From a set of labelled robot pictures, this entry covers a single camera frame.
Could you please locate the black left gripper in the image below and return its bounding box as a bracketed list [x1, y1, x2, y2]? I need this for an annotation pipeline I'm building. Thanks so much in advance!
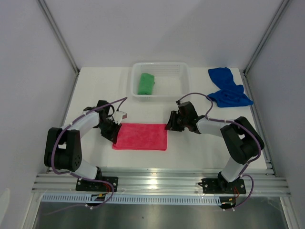
[96, 119, 122, 144]

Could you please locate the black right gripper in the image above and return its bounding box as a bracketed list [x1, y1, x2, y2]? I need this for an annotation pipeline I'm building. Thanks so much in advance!
[165, 111, 188, 132]

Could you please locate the pink microfiber towel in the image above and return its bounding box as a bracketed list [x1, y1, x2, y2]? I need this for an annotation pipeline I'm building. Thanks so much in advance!
[112, 123, 168, 151]

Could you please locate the green microfiber towel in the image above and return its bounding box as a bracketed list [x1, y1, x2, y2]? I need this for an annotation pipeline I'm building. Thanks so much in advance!
[138, 73, 155, 95]

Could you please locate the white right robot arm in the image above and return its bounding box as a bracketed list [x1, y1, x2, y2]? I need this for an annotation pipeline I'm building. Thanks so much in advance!
[165, 101, 264, 193]

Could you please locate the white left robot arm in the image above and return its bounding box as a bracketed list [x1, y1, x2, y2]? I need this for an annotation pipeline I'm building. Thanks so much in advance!
[44, 100, 127, 191]

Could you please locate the white plastic basket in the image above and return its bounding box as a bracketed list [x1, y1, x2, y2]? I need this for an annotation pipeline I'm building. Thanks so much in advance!
[131, 62, 191, 101]

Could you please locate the blue microfiber towel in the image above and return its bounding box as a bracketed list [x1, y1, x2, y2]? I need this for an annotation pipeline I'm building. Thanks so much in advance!
[208, 67, 254, 108]

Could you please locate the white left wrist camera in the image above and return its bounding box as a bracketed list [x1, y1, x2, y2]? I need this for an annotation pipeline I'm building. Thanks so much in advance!
[113, 111, 127, 124]

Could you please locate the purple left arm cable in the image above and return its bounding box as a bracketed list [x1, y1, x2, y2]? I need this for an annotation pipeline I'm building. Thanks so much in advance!
[42, 96, 128, 215]

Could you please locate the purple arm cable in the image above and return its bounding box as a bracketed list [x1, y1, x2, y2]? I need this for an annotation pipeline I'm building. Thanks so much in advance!
[176, 92, 262, 213]
[42, 96, 128, 215]

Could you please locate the aluminium front rail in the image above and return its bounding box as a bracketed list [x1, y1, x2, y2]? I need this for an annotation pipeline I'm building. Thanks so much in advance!
[32, 167, 291, 197]

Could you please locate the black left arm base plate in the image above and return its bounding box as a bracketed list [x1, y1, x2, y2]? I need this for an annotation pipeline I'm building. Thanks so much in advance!
[75, 177, 119, 192]

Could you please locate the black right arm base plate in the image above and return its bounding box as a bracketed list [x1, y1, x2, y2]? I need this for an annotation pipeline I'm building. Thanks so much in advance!
[198, 174, 246, 194]

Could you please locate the white slotted cable duct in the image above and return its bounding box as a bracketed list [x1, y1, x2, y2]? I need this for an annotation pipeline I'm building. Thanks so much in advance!
[41, 193, 221, 206]

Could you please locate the aluminium frame post right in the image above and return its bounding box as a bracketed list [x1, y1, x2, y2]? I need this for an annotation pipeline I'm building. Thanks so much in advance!
[243, 0, 293, 76]

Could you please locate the aluminium frame post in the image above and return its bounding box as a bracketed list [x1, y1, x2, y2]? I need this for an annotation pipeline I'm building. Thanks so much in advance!
[37, 0, 81, 75]
[243, 0, 293, 76]

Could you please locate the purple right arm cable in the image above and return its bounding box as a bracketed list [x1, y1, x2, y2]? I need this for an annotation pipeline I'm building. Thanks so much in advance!
[176, 92, 262, 213]

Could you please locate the aluminium frame post left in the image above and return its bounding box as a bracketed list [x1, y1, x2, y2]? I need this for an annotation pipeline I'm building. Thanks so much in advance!
[37, 0, 81, 75]

